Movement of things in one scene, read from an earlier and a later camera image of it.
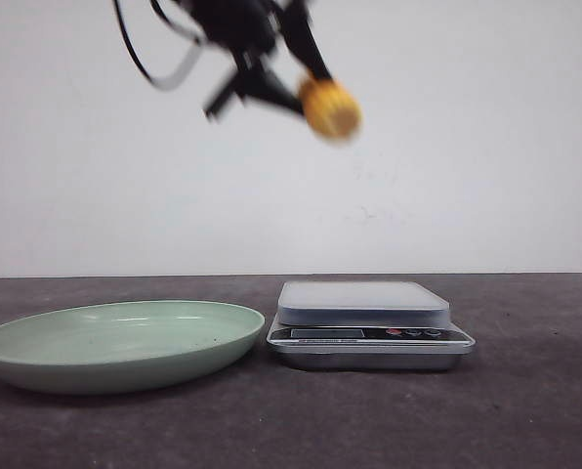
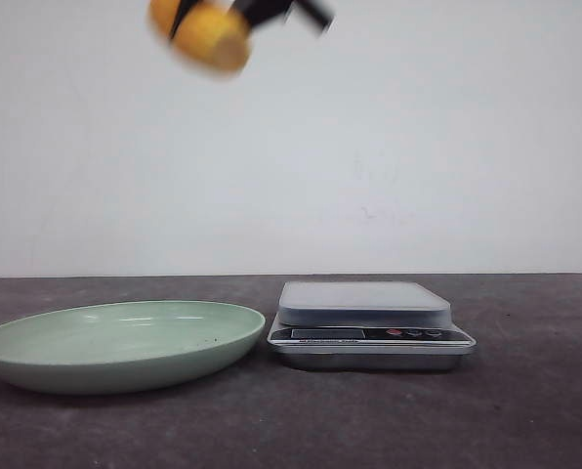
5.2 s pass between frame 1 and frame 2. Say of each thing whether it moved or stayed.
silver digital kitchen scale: stayed
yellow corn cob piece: moved
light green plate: stayed
